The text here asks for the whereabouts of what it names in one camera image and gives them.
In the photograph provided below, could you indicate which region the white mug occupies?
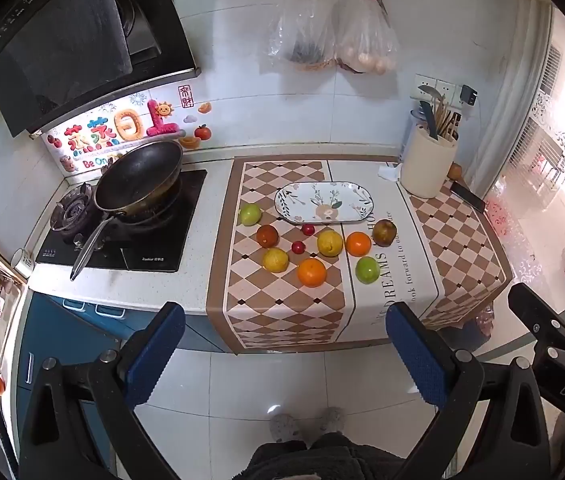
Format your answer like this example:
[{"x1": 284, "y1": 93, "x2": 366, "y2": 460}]
[{"x1": 11, "y1": 249, "x2": 36, "y2": 278}]

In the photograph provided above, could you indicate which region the blue cabinet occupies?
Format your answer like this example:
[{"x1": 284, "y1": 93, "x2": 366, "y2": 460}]
[{"x1": 12, "y1": 290, "x2": 213, "y2": 461}]

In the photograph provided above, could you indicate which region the yellow lemon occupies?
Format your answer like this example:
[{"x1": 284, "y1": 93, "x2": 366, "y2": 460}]
[
  {"x1": 317, "y1": 230, "x2": 344, "y2": 258},
  {"x1": 262, "y1": 248, "x2": 290, "y2": 274}
]

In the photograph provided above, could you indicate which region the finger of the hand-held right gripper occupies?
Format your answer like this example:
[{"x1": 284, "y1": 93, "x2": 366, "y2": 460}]
[{"x1": 507, "y1": 282, "x2": 565, "y2": 433}]

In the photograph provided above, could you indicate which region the dark red tomato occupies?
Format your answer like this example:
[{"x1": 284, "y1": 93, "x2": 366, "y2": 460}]
[{"x1": 256, "y1": 224, "x2": 280, "y2": 249}]

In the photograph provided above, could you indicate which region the white tissue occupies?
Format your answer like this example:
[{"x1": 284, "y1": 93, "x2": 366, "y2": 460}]
[{"x1": 377, "y1": 162, "x2": 403, "y2": 183}]

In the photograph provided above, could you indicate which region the colourful wall sticker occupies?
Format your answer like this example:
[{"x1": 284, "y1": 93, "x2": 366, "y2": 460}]
[{"x1": 45, "y1": 85, "x2": 213, "y2": 173}]

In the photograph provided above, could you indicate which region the brown checkered table mat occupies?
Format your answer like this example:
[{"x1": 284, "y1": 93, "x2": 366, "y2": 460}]
[{"x1": 206, "y1": 155, "x2": 513, "y2": 356}]

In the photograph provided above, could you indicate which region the black-handled knife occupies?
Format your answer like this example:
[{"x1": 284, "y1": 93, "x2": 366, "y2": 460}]
[{"x1": 420, "y1": 101, "x2": 438, "y2": 140}]

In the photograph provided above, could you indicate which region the white wall socket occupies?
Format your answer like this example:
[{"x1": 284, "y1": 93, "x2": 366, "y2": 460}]
[{"x1": 414, "y1": 74, "x2": 458, "y2": 103}]

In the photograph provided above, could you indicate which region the bundle of wooden chopsticks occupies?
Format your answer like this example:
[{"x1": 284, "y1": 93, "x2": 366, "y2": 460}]
[{"x1": 435, "y1": 95, "x2": 462, "y2": 139}]

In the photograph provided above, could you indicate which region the black range hood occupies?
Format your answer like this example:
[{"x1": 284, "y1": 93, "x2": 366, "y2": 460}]
[{"x1": 0, "y1": 0, "x2": 200, "y2": 138}]

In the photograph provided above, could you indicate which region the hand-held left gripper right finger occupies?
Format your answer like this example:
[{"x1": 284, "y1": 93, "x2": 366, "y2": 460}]
[{"x1": 385, "y1": 301, "x2": 551, "y2": 480}]

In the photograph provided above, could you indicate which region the plastic bag of eggs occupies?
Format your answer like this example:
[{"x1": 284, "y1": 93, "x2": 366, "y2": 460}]
[{"x1": 335, "y1": 0, "x2": 399, "y2": 76}]

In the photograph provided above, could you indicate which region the plastic bag with dark contents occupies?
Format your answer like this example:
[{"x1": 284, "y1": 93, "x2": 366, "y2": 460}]
[{"x1": 261, "y1": 0, "x2": 343, "y2": 73}]

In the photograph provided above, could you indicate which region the green apple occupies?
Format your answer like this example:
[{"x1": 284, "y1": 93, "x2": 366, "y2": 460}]
[
  {"x1": 239, "y1": 203, "x2": 262, "y2": 227},
  {"x1": 355, "y1": 256, "x2": 381, "y2": 285}
]

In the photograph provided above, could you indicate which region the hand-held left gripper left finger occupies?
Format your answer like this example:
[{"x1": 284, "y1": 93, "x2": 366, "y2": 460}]
[{"x1": 18, "y1": 301, "x2": 186, "y2": 480}]

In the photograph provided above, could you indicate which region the black wok with metal handle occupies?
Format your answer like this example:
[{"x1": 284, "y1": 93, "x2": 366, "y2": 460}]
[{"x1": 70, "y1": 140, "x2": 184, "y2": 282}]

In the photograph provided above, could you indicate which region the metal spray can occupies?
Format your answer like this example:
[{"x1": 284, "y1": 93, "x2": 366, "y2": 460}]
[{"x1": 403, "y1": 109, "x2": 426, "y2": 161}]

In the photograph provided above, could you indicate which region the black glass gas stove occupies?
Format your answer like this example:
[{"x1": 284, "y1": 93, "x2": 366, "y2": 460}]
[{"x1": 35, "y1": 169, "x2": 208, "y2": 274}]

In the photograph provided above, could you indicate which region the glass sliding door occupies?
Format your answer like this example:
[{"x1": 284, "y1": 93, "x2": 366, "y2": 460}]
[{"x1": 483, "y1": 5, "x2": 565, "y2": 311}]

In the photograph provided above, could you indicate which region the grey slipper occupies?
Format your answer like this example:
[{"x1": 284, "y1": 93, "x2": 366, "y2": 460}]
[
  {"x1": 268, "y1": 412, "x2": 301, "y2": 443},
  {"x1": 320, "y1": 406, "x2": 347, "y2": 436}
]

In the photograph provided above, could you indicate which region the floral oval plate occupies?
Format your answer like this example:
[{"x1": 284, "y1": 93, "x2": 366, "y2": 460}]
[{"x1": 274, "y1": 181, "x2": 374, "y2": 224}]

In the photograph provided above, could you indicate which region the orange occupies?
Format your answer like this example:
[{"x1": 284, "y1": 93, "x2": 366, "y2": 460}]
[
  {"x1": 345, "y1": 231, "x2": 373, "y2": 258},
  {"x1": 297, "y1": 258, "x2": 327, "y2": 288}
]

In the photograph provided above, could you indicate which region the cream utensil holder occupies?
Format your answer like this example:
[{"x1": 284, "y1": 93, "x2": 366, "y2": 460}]
[{"x1": 400, "y1": 122, "x2": 459, "y2": 199}]

